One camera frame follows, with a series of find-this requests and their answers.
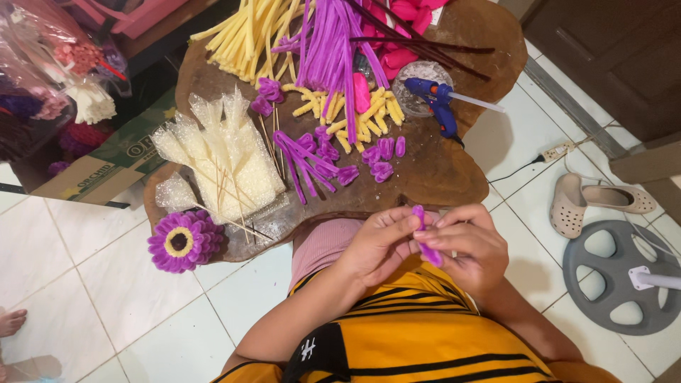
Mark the person's left hand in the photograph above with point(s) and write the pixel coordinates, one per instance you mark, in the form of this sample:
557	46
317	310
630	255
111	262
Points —
367	250

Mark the person's right hand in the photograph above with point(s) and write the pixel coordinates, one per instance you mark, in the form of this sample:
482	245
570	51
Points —
473	255

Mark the purple pipe cleaner piece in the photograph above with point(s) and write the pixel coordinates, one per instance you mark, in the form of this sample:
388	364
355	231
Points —
430	254

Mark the pink ribbed shorts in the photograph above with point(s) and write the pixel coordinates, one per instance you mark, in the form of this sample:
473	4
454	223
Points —
319	250

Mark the scattered purple folded petals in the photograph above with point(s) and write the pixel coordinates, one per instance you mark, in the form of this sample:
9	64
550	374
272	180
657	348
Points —
380	170

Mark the yellow black striped shirt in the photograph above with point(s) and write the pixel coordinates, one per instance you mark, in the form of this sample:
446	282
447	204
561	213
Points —
415	335

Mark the beige clog sandal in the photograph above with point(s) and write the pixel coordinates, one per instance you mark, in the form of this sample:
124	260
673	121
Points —
566	207
622	198

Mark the bunch of bent purple strips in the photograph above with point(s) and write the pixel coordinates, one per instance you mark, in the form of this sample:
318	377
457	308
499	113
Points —
303	159

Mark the grey round fan base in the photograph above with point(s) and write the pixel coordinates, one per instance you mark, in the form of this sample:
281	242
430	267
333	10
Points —
590	271

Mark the bunch of wooden skewers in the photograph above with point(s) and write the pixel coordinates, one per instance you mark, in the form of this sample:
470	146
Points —
239	213

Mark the heap of short yellow pieces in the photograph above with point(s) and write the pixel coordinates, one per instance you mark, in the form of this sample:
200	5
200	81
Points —
367	117

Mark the white power strip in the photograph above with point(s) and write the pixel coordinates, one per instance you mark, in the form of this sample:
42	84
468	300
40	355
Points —
557	151

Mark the blue hot glue gun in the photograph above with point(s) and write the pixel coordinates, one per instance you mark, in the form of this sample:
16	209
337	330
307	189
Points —
440	104

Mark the pile of clear cellophane wrappers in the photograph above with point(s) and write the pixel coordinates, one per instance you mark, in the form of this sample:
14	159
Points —
234	159

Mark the clear glass dish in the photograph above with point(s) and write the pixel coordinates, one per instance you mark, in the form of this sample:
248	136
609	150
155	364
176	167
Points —
420	74

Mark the purple flower with yellow centre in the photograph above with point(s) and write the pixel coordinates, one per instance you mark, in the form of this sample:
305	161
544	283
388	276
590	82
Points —
183	242

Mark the white fan pole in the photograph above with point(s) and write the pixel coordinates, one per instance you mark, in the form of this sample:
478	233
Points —
657	279

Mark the heap of pink pipe cleaners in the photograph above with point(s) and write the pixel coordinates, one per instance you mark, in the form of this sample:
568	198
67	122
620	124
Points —
399	56

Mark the bundle of long purple stems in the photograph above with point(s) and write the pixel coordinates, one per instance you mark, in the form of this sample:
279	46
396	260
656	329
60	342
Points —
332	48

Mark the dark maroon pipe cleaners bunch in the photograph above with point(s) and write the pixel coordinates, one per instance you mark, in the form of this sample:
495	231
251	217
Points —
425	48

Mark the pile of yellow pipe cleaners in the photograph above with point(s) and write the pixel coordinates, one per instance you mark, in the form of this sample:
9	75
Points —
250	37

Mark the brown wooden door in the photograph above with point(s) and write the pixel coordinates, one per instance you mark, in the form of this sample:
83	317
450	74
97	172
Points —
617	58

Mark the cardboard box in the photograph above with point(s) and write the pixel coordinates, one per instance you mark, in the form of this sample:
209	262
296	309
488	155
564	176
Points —
111	165

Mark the pink box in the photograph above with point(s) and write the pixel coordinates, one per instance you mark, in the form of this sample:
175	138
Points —
138	16

